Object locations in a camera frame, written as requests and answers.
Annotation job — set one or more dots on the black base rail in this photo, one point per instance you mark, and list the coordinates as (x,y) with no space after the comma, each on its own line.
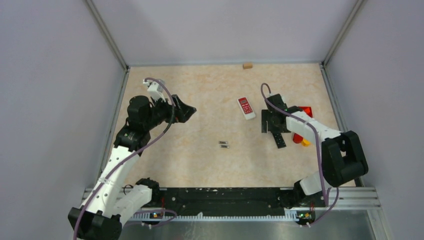
(230,201)

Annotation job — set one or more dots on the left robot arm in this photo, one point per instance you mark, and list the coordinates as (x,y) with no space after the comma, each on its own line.
(101,216)

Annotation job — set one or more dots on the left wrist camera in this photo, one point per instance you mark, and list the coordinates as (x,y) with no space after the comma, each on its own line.
(155,89)

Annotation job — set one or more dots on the small wooden block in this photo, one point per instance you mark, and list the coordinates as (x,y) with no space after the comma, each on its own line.
(247,65)

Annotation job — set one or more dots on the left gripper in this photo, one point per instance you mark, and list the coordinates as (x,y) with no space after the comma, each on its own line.
(183,112)

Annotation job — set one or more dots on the black remote control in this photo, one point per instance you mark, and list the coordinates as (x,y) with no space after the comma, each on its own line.
(279,140)

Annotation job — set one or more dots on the red plastic bin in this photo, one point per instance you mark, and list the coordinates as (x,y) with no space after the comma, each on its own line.
(307,110)

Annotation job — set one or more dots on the white remote control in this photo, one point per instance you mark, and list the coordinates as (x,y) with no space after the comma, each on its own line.
(246,108)

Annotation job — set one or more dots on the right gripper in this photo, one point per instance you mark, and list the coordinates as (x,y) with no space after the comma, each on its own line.
(266,117)

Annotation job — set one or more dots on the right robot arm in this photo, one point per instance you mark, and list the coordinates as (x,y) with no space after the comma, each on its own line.
(341,157)

